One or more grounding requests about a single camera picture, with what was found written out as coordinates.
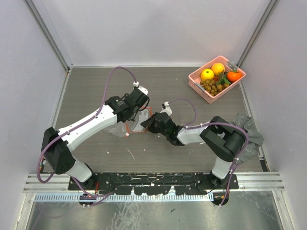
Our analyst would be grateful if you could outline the brown longan bunch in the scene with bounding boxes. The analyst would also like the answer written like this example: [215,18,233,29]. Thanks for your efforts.
[200,80,229,96]

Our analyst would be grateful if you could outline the red-orange persimmon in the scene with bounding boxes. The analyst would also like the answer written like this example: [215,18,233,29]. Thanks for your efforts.
[227,71,242,82]

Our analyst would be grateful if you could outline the grey slotted cable duct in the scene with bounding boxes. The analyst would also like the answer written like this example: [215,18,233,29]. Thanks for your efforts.
[34,193,213,203]

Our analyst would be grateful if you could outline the purple cable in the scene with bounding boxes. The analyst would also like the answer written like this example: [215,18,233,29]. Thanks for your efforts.
[167,97,249,207]
[35,66,139,208]

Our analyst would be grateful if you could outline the pink plastic basket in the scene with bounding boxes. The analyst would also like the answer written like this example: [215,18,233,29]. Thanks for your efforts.
[189,56,246,104]

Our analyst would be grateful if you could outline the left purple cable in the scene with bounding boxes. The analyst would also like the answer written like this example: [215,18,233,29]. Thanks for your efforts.
[35,66,139,208]

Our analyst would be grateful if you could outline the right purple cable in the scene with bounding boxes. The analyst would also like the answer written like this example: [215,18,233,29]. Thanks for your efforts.
[167,97,249,207]

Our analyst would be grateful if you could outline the dark grapes with leaves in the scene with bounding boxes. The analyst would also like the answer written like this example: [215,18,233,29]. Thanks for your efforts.
[214,71,232,86]

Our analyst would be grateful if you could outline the clear zip bag orange zipper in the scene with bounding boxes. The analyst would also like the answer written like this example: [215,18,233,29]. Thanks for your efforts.
[103,107,152,137]

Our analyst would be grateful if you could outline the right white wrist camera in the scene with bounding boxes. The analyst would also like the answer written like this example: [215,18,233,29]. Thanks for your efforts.
[160,101,172,116]

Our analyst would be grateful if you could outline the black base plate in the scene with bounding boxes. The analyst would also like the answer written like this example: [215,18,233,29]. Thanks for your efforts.
[81,172,239,196]

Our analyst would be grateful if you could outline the yellow lemon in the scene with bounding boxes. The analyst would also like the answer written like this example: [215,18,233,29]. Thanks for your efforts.
[201,69,214,81]

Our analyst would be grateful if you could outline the orange fruit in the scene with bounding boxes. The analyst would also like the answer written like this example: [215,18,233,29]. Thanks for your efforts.
[211,62,225,76]

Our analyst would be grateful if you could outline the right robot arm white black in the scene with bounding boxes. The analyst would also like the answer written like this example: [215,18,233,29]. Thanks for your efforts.
[141,112,249,189]

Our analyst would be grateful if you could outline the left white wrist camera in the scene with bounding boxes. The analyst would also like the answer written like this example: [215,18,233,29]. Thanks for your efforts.
[133,81,148,95]

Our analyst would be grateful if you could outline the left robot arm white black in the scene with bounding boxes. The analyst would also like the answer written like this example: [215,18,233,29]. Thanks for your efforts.
[42,86,149,190]

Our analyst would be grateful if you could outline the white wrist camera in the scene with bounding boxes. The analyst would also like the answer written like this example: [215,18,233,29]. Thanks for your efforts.
[160,101,172,116]
[133,81,148,95]

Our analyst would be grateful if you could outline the grey cloth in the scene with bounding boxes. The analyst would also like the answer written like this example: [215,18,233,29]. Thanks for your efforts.
[235,113,264,164]

